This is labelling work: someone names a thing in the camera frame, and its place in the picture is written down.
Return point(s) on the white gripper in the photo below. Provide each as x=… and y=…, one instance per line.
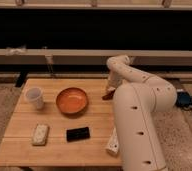
x=114, y=81

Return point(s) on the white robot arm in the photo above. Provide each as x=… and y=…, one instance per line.
x=137, y=96

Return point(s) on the black sponge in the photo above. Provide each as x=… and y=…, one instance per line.
x=77, y=134

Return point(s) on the white sponge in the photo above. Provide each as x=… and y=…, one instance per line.
x=40, y=135

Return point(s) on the orange bowl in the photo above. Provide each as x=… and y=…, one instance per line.
x=72, y=101

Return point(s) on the white plastic bottle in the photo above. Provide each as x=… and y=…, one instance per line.
x=112, y=146

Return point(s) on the blue power box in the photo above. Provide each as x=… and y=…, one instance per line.
x=183, y=99

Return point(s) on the wooden table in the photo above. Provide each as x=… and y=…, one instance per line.
x=16, y=148

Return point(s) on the white paper cup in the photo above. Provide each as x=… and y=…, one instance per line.
x=34, y=96

